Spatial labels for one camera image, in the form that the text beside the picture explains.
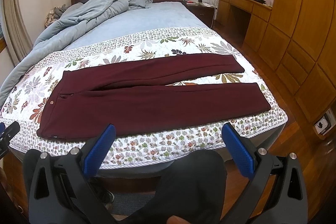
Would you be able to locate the dark wooden nightstand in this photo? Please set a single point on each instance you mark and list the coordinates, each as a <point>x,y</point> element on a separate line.
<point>204,13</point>

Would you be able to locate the side window curtain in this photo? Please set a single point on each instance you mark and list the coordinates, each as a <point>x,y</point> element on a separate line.
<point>17,39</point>

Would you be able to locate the wooden desk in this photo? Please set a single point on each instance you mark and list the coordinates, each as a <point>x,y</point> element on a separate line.
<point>246,20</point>

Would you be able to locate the light blue pillow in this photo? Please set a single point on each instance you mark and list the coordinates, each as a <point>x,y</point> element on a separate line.
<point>139,4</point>

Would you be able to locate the light blue bed sheet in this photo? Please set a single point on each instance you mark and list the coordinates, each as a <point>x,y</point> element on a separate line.
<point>157,15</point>

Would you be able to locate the wooden wardrobe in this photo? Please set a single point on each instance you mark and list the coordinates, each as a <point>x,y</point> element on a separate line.
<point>299,46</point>

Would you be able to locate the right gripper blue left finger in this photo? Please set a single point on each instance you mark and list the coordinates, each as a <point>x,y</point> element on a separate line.
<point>60,190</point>

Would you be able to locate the black trouser leg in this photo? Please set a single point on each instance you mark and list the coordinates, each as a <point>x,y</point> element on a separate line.
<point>191,190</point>

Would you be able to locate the light blue comforter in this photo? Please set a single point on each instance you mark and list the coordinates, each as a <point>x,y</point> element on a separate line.
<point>62,33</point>

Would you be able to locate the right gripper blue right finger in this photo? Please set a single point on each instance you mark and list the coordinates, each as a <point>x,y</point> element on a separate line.
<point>287,201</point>

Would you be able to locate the maroon pants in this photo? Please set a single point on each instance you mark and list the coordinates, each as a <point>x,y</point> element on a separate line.
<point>140,97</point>

